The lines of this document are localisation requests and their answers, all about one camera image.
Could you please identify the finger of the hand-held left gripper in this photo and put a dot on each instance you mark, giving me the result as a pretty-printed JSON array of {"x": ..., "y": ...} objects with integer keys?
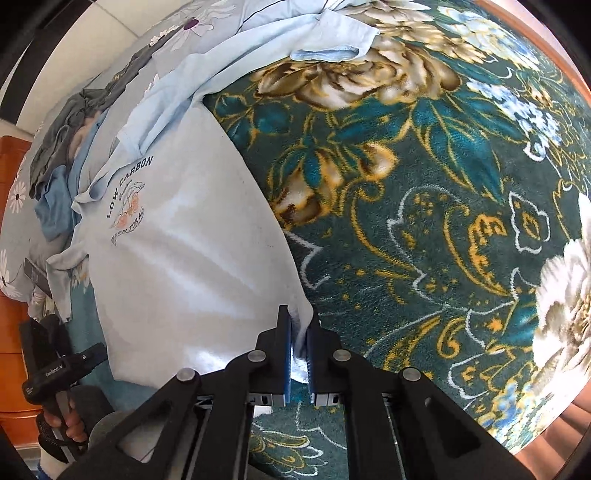
[{"x": 92, "y": 354}]

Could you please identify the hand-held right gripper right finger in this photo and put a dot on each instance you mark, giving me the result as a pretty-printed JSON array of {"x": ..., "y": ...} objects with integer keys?
[{"x": 313, "y": 360}]

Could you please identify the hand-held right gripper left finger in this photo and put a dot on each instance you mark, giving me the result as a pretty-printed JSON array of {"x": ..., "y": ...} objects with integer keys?
[{"x": 282, "y": 355}]

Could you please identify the light blue t-shirt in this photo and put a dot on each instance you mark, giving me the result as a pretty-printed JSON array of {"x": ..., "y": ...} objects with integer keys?
[{"x": 194, "y": 258}]

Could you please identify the person's left hand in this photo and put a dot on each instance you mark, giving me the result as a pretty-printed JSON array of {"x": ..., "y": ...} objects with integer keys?
[{"x": 71, "y": 427}]

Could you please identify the orange wooden furniture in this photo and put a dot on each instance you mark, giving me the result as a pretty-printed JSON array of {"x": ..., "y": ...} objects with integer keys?
[{"x": 14, "y": 332}]

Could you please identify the dark flat object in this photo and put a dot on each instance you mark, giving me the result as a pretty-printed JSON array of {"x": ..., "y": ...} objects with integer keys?
[{"x": 36, "y": 277}]

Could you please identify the pale blue floral quilt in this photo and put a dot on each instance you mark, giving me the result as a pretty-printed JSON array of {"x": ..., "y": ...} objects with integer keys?
[{"x": 18, "y": 221}]

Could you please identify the blue garment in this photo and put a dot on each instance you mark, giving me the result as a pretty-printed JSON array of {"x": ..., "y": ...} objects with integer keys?
[{"x": 57, "y": 203}]

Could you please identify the teal floral blanket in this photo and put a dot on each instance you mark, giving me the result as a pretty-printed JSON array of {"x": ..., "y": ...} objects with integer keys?
[{"x": 415, "y": 207}]

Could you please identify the pink garment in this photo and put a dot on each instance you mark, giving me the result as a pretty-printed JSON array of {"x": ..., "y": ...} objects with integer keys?
[{"x": 81, "y": 141}]

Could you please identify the grey garment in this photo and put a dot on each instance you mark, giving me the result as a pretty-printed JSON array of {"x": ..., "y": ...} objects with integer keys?
[{"x": 60, "y": 134}]

